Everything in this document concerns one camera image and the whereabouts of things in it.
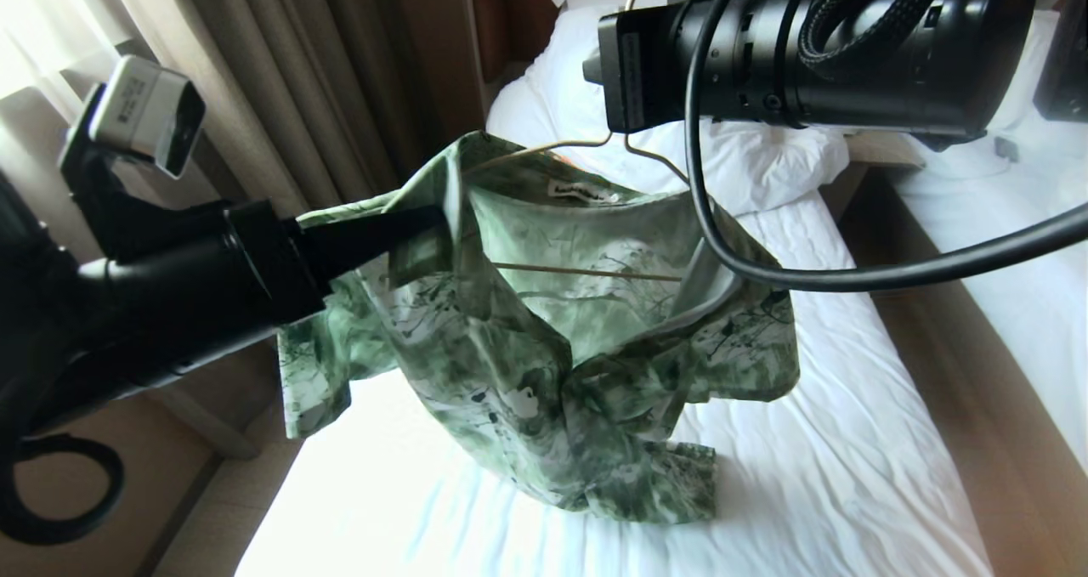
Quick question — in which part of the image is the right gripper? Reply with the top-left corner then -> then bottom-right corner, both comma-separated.
598,0 -> 1040,151

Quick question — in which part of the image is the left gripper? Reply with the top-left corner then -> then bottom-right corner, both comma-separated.
34,201 -> 450,421

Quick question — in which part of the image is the green patterned shirt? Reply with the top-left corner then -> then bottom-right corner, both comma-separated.
276,131 -> 802,525

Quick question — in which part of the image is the thin clothes hanger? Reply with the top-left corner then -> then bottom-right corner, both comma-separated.
463,0 -> 691,282

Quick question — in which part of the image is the white bed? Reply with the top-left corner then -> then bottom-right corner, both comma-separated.
884,0 -> 1088,476
234,0 -> 995,577

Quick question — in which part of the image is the beige nightstand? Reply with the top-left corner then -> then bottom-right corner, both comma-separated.
837,129 -> 929,172

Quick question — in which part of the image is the brown wooden headboard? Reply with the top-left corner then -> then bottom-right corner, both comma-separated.
459,0 -> 700,115

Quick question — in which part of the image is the white pillow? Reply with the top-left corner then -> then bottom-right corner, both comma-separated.
486,0 -> 853,218

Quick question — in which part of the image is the beige curtain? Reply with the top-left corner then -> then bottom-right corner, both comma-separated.
59,0 -> 447,217

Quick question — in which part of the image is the beige table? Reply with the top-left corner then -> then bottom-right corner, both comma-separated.
0,339 -> 286,463

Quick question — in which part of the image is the white sheer curtain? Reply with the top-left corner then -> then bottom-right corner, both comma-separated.
0,0 -> 116,123

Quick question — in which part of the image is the black braided cable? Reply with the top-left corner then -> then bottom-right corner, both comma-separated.
797,0 -> 946,72

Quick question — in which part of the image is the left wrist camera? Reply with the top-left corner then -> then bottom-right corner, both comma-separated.
58,54 -> 232,262

